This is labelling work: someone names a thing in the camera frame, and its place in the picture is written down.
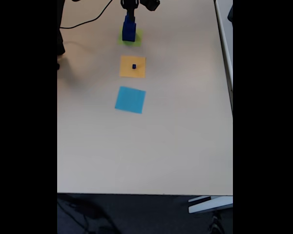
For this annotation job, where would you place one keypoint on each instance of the tiny blue cube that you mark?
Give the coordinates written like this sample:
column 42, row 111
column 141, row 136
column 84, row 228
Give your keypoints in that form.
column 126, row 19

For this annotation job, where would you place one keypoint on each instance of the small blue cube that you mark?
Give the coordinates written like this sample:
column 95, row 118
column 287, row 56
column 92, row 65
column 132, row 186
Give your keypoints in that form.
column 130, row 27

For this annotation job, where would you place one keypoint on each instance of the green paper square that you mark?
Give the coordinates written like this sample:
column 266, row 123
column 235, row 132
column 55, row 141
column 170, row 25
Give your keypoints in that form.
column 138, row 42

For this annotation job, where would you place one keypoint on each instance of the orange paper square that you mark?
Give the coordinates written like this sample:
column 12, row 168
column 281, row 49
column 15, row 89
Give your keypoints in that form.
column 127, row 72

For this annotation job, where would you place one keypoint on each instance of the light blue paper square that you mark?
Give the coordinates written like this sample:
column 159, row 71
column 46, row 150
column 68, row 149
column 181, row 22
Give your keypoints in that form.
column 130, row 100

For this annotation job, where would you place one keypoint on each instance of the large blue cube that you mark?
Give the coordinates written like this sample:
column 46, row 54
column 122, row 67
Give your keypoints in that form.
column 129, row 36

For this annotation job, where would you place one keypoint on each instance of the white side table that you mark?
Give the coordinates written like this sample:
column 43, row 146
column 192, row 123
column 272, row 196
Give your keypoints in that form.
column 224, row 36

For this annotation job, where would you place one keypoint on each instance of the dark blue object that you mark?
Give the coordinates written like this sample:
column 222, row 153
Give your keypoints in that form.
column 231, row 14

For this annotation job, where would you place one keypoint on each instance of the white table leg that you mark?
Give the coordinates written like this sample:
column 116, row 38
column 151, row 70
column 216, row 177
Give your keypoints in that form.
column 210, row 206

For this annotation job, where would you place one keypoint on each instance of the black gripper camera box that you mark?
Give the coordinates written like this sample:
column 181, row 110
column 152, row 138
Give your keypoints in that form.
column 150, row 5

